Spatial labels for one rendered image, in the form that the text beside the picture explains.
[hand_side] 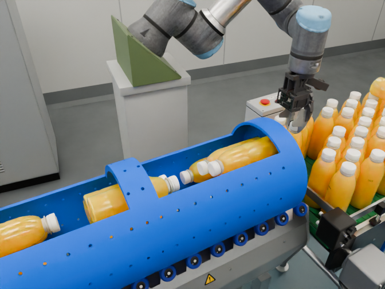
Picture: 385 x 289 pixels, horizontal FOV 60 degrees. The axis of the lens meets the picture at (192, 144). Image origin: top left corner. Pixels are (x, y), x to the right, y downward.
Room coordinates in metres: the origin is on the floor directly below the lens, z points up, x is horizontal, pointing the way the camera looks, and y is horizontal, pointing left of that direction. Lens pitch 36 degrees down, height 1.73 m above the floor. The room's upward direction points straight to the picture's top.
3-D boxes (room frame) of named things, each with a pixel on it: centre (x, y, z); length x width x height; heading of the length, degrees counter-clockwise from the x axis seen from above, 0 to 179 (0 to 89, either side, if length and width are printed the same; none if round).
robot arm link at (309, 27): (0.93, -0.33, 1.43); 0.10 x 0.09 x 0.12; 8
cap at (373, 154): (0.80, -0.56, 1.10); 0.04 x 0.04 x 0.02
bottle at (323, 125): (1.06, -0.50, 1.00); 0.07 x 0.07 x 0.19
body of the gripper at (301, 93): (0.92, -0.32, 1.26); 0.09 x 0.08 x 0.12; 119
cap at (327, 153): (0.81, -0.42, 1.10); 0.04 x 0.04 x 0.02
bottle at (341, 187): (0.74, -0.45, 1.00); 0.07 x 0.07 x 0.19
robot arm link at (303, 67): (0.92, -0.33, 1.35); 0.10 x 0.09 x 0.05; 29
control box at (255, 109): (1.15, -0.32, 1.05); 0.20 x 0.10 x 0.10; 119
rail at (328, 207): (0.84, -0.35, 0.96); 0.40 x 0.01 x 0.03; 29
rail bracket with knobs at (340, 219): (0.64, -0.41, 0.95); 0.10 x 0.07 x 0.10; 29
